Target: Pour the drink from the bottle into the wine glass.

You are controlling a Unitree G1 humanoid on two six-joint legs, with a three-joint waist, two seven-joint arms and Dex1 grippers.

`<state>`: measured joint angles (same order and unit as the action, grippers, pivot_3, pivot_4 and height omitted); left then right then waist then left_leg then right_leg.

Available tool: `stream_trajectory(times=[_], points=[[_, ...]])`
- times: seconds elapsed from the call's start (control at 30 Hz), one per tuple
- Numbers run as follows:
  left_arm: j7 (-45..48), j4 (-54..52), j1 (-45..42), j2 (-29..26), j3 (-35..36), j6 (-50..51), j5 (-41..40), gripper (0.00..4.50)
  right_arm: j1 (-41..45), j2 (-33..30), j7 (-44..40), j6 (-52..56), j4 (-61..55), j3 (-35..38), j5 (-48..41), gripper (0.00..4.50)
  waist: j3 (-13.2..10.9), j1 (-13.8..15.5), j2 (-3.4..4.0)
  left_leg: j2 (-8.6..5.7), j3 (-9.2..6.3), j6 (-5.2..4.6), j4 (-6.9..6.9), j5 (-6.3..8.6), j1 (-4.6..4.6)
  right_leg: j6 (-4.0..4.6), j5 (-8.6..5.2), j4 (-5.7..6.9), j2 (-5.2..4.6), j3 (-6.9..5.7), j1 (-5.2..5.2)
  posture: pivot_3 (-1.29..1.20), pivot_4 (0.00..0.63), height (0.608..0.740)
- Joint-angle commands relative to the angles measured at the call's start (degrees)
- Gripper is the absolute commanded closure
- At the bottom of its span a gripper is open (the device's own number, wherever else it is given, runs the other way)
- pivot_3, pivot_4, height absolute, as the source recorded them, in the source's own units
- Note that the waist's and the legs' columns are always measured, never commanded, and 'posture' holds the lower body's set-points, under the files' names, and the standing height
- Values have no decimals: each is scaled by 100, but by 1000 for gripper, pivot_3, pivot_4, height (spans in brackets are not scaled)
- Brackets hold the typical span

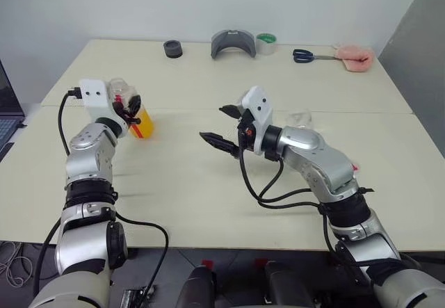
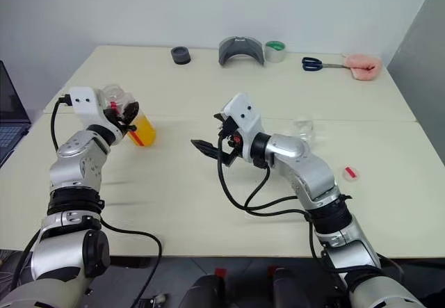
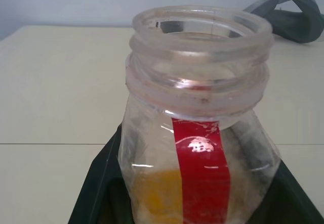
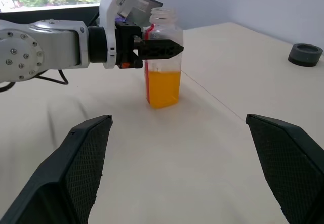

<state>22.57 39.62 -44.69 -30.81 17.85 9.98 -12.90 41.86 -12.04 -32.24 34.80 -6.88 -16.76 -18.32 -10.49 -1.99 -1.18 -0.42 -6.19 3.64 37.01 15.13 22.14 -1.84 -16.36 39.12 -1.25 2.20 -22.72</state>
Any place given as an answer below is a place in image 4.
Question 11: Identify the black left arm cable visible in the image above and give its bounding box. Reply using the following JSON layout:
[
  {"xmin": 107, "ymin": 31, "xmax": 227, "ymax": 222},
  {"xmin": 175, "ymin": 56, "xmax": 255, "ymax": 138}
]
[{"xmin": 0, "ymin": 68, "xmax": 69, "ymax": 93}]

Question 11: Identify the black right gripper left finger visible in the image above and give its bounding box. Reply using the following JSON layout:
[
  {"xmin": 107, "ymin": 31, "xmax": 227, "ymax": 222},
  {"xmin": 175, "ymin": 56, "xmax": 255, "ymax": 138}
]
[{"xmin": 0, "ymin": 114, "xmax": 113, "ymax": 224}]

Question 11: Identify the black round holder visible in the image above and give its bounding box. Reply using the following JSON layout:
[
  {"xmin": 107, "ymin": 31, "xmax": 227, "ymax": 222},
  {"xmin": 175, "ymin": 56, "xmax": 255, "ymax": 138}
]
[{"xmin": 287, "ymin": 42, "xmax": 324, "ymax": 67}]

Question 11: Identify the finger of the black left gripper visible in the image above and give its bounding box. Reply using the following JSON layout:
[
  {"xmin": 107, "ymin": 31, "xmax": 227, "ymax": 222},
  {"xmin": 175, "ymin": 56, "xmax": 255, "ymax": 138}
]
[{"xmin": 137, "ymin": 39, "xmax": 185, "ymax": 60}]

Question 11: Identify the bottle with orange liquid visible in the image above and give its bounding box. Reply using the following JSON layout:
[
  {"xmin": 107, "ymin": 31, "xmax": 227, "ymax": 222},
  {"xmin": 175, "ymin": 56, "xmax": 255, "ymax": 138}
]
[{"xmin": 142, "ymin": 7, "xmax": 184, "ymax": 109}]

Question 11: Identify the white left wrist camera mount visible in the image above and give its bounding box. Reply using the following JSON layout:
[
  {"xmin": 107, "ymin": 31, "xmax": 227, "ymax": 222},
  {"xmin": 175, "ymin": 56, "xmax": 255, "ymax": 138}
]
[{"xmin": 98, "ymin": 0, "xmax": 143, "ymax": 69}]

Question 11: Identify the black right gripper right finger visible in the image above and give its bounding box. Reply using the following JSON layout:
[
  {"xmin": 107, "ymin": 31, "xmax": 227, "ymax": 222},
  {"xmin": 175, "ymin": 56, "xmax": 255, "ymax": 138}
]
[{"xmin": 245, "ymin": 113, "xmax": 324, "ymax": 224}]

